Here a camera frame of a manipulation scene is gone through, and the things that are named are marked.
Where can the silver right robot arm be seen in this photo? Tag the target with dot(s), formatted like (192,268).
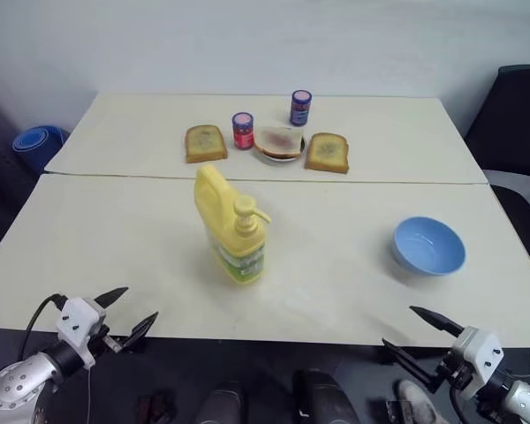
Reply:
(523,399)

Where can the whitish rounded shape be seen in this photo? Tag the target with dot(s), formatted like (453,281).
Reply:
(417,404)

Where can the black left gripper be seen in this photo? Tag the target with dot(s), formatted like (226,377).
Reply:
(100,342)

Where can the blue jam jar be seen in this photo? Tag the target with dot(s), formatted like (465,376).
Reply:
(300,108)

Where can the black chair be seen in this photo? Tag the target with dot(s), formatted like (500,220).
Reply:
(512,132)

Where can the red jam jar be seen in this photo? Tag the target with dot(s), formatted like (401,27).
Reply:
(243,132)

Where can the dark rounded shape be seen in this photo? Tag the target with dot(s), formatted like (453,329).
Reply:
(320,397)
(223,408)

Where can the toast slice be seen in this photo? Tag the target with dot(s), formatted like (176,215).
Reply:
(205,143)
(327,152)

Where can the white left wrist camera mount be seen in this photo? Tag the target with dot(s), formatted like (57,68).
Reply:
(77,322)

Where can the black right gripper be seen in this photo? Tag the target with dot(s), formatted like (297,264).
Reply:
(448,375)

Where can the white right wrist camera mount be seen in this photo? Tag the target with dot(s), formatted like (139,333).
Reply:
(477,353)

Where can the yellow pump soap bottle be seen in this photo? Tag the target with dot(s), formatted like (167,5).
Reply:
(229,229)

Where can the blue rolled mat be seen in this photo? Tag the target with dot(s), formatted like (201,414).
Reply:
(37,146)

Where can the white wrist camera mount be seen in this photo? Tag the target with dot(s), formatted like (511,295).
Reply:
(477,353)
(77,322)

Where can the bread slice with jam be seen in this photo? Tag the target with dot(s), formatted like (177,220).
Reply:
(278,141)

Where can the light blue bowl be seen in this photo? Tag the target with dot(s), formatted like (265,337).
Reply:
(428,247)

